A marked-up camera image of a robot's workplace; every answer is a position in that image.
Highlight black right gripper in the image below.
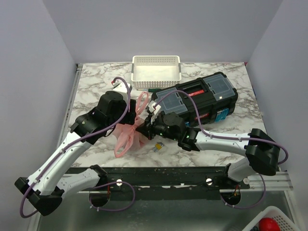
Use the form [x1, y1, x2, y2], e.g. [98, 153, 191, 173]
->
[135, 113, 180, 141]

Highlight pink plastic bag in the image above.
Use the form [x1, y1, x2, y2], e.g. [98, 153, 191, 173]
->
[113, 91, 149, 158]

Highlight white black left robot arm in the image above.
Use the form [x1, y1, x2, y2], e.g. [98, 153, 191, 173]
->
[14, 90, 136, 218]

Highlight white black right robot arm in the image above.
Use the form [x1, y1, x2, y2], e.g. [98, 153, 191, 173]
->
[136, 113, 280, 189]

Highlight white perforated plastic basket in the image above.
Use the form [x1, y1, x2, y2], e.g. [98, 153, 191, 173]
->
[131, 55, 181, 89]

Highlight black toolbox clear lids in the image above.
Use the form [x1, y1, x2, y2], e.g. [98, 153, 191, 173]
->
[149, 72, 238, 127]

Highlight white basket bottom right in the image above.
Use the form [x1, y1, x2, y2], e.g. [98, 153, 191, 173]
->
[243, 206, 300, 231]

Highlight red ball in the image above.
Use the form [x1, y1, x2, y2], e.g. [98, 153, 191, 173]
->
[258, 218, 281, 231]

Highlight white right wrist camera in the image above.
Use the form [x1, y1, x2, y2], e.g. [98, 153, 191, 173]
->
[146, 101, 161, 123]

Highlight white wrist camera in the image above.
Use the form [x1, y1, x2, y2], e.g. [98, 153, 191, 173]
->
[146, 101, 161, 123]
[112, 81, 132, 96]

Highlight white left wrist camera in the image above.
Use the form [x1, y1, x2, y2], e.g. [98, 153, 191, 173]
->
[112, 81, 132, 96]

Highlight green handled screwdriver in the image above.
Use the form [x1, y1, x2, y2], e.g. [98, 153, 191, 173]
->
[137, 88, 161, 92]

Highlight aluminium rail left edge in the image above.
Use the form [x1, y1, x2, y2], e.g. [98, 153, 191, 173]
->
[56, 64, 83, 147]

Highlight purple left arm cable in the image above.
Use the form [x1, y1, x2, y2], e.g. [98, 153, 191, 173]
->
[19, 77, 136, 218]

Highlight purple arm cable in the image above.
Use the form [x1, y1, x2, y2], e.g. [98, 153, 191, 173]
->
[154, 90, 289, 209]
[19, 77, 136, 218]

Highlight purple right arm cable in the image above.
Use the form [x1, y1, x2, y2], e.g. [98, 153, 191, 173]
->
[154, 90, 289, 209]

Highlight aluminium rail front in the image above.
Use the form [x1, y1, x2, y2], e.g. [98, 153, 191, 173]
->
[248, 171, 294, 191]

